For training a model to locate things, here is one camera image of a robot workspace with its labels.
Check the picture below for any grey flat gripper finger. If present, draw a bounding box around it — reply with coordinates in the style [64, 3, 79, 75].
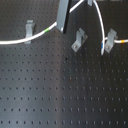
[56, 0, 70, 33]

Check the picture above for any white cable with green band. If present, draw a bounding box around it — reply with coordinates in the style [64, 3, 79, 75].
[0, 0, 86, 46]

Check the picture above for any grey object at top edge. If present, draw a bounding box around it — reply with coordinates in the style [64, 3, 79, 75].
[87, 0, 93, 6]

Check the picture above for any grey middle cable clip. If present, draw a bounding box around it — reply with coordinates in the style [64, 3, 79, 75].
[71, 28, 88, 52]

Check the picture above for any grey cable clip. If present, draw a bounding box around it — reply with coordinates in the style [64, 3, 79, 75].
[105, 29, 117, 53]
[24, 19, 36, 45]
[71, 28, 88, 52]

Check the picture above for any grey left cable clip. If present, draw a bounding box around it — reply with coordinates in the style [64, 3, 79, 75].
[24, 19, 36, 45]

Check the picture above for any white cable with orange band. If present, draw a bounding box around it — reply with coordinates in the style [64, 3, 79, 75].
[102, 36, 128, 45]

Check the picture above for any white cable with blue band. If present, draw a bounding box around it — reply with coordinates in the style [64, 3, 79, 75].
[92, 0, 106, 56]

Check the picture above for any grey right cable clip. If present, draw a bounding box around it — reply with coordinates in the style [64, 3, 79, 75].
[105, 29, 117, 53]

